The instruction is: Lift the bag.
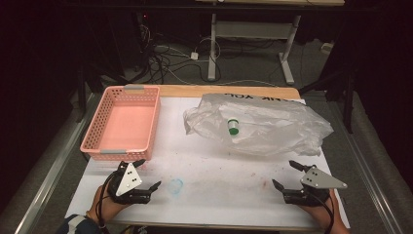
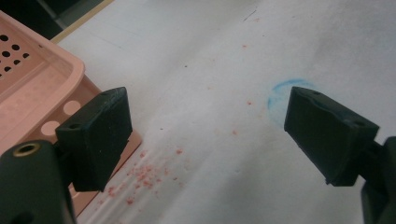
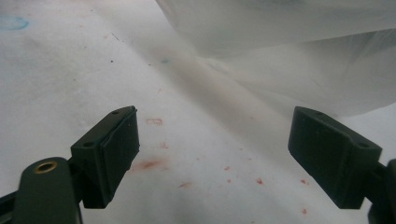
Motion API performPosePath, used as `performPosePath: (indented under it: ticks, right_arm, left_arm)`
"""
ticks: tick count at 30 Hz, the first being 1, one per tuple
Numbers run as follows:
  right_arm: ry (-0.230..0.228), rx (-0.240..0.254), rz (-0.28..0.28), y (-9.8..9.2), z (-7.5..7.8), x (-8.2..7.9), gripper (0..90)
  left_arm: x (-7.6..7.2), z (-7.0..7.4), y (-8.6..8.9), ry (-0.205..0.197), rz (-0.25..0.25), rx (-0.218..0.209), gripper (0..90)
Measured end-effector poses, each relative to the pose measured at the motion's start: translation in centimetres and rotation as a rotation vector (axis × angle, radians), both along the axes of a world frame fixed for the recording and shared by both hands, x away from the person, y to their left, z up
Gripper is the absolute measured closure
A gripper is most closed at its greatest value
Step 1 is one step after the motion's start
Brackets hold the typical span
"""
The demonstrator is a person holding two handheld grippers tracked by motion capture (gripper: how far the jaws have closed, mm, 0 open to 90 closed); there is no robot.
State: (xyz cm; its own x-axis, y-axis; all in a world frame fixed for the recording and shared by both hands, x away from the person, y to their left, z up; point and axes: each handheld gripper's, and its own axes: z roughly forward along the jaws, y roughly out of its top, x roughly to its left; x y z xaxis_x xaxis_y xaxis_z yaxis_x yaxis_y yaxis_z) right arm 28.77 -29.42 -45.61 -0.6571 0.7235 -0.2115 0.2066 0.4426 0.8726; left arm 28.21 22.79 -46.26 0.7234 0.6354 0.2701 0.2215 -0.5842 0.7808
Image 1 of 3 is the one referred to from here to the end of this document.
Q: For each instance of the white power adapter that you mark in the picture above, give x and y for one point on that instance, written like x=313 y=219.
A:
x=194 y=56

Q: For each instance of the person's left hand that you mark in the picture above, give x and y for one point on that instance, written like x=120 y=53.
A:
x=108 y=208

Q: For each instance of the clear printed plastic bag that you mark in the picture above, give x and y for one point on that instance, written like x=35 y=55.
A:
x=276 y=126

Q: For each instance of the black stand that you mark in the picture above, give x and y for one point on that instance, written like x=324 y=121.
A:
x=348 y=104
x=81 y=97

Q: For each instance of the person's right hand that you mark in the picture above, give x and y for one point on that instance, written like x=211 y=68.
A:
x=324 y=217

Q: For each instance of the small plastic bottle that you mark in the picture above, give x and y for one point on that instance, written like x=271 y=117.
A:
x=233 y=126

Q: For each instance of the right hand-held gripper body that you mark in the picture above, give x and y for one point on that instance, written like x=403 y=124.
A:
x=319 y=182

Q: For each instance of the white board mat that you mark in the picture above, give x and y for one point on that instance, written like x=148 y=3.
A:
x=207 y=201

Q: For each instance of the pink plastic basket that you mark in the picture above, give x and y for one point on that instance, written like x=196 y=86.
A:
x=130 y=120

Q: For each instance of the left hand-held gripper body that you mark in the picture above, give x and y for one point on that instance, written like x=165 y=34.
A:
x=128 y=182

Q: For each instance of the metal floor rail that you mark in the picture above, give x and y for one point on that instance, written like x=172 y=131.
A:
x=55 y=165
x=370 y=175

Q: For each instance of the white metal desk frame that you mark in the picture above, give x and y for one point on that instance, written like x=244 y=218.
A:
x=212 y=48

